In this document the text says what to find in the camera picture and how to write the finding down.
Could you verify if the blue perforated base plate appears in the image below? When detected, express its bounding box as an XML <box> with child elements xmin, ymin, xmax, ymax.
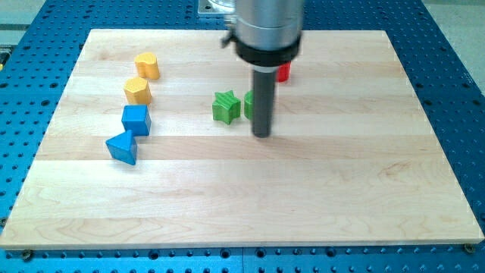
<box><xmin>1</xmin><ymin>1</ymin><xmax>484</xmax><ymax>272</ymax></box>

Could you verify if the green star block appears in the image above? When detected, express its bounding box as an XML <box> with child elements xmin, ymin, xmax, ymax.
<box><xmin>212</xmin><ymin>90</ymin><xmax>241</xmax><ymax>124</ymax></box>

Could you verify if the green round block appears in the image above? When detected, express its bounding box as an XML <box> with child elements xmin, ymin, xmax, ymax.
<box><xmin>244</xmin><ymin>90</ymin><xmax>253</xmax><ymax>120</ymax></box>

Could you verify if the light wooden board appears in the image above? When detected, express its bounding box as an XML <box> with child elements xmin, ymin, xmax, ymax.
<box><xmin>1</xmin><ymin>29</ymin><xmax>483</xmax><ymax>249</ymax></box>

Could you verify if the red cylinder block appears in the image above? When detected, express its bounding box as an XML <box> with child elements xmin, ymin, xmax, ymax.
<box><xmin>277</xmin><ymin>62</ymin><xmax>291</xmax><ymax>83</ymax></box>

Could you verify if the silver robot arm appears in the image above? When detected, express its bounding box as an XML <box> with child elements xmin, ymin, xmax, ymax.
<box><xmin>221</xmin><ymin>0</ymin><xmax>305</xmax><ymax>73</ymax></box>

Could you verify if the blue triangle block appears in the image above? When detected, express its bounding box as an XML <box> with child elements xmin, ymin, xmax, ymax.
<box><xmin>105</xmin><ymin>130</ymin><xmax>138</xmax><ymax>165</ymax></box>

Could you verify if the yellow hexagon block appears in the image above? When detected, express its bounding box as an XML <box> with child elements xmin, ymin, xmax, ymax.
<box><xmin>124</xmin><ymin>77</ymin><xmax>152</xmax><ymax>105</ymax></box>

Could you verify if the yellow heart block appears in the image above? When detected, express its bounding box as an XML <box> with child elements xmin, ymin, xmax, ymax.
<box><xmin>134</xmin><ymin>52</ymin><xmax>161</xmax><ymax>80</ymax></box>

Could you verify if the blue cube block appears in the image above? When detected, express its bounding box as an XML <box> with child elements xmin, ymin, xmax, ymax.
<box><xmin>121</xmin><ymin>105</ymin><xmax>152</xmax><ymax>136</ymax></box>

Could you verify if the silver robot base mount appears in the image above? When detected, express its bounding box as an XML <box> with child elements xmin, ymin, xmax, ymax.
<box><xmin>196</xmin><ymin>0</ymin><xmax>236</xmax><ymax>17</ymax></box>

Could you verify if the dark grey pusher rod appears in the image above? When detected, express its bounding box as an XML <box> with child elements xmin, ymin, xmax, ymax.
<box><xmin>252</xmin><ymin>66</ymin><xmax>277</xmax><ymax>138</ymax></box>

